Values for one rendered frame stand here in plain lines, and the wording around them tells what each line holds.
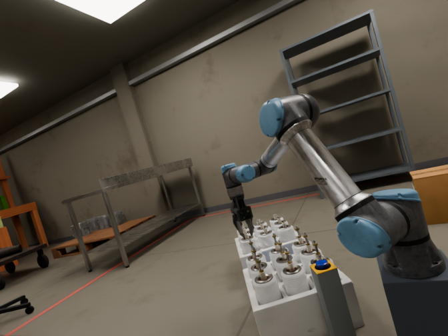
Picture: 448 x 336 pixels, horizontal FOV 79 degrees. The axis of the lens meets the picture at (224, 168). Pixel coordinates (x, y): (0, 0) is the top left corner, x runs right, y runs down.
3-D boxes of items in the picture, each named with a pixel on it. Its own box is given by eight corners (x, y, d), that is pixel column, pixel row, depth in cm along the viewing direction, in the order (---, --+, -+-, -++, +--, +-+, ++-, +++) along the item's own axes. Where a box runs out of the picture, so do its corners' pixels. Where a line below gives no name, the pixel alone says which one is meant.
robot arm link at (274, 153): (321, 83, 95) (263, 158, 134) (298, 86, 89) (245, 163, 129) (341, 107, 90) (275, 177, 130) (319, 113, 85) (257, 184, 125)
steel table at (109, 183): (207, 214, 410) (191, 157, 406) (127, 269, 258) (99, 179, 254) (174, 221, 437) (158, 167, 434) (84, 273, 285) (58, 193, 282)
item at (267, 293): (260, 327, 108) (247, 284, 107) (271, 312, 115) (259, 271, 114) (281, 331, 102) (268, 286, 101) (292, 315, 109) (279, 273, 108)
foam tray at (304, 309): (323, 280, 141) (314, 247, 140) (365, 326, 102) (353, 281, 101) (252, 302, 140) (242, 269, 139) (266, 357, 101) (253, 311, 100)
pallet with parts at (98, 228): (160, 223, 450) (153, 201, 448) (114, 249, 360) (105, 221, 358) (103, 235, 509) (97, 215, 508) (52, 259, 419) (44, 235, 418)
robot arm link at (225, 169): (225, 165, 123) (217, 167, 130) (231, 189, 123) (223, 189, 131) (239, 161, 127) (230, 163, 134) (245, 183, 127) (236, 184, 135)
